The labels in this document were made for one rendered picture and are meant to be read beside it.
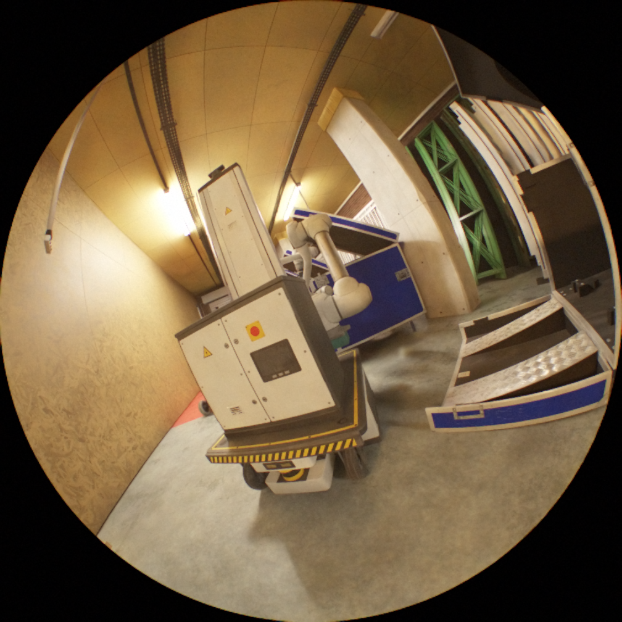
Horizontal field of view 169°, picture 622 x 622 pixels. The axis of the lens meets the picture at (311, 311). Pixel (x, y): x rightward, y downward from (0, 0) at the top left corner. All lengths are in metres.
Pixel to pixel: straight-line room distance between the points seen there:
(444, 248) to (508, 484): 2.01
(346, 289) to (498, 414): 0.97
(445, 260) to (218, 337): 2.10
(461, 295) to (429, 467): 1.80
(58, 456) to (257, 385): 1.50
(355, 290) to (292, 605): 1.39
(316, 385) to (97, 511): 1.73
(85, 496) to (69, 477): 0.16
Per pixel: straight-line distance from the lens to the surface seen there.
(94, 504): 1.87
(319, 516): 0.91
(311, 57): 2.99
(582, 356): 1.03
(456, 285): 2.33
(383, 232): 2.31
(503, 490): 0.81
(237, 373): 0.81
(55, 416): 1.85
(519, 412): 0.91
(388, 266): 2.23
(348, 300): 1.17
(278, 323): 0.68
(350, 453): 0.83
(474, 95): 1.93
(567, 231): 1.75
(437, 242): 2.31
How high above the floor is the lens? 0.71
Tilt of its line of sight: 1 degrees down
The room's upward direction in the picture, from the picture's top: 24 degrees counter-clockwise
